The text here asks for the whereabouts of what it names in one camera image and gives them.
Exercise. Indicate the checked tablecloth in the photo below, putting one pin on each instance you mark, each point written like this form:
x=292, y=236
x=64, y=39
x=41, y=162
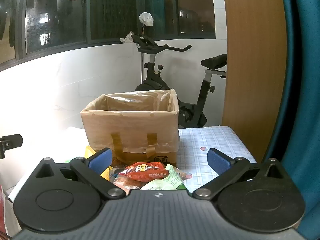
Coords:
x=225, y=140

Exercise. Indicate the yellow snack packet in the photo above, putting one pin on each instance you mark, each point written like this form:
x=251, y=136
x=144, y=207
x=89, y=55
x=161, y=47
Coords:
x=90, y=152

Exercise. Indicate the brown orange snack packet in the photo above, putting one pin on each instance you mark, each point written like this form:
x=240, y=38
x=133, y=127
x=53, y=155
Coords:
x=122, y=183

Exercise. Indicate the dark framed window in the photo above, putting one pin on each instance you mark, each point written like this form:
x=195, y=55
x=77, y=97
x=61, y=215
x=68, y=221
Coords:
x=112, y=10

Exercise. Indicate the cardboard box with plastic liner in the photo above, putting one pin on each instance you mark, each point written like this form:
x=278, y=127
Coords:
x=130, y=130

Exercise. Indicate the crumpled white tissue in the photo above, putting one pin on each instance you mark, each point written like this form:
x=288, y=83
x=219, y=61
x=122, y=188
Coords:
x=128, y=38

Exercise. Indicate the green snack packet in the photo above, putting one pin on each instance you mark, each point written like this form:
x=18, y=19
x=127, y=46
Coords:
x=167, y=180

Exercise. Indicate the white plastic bag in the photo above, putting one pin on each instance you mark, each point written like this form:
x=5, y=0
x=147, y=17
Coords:
x=146, y=19

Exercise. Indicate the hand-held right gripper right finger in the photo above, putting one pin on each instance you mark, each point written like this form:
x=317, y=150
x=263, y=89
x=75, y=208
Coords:
x=218, y=161

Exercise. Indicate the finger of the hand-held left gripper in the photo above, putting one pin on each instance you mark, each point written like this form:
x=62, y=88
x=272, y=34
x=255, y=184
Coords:
x=12, y=141

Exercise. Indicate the red orange snack packet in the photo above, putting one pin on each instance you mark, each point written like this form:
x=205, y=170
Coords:
x=145, y=171

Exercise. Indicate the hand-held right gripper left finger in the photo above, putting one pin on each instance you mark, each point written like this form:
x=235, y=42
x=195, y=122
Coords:
x=101, y=158

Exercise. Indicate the black exercise bike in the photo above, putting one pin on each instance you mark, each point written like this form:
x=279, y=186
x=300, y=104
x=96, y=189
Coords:
x=151, y=78

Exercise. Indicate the wooden panel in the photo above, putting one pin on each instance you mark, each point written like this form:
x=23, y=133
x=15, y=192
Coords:
x=252, y=67

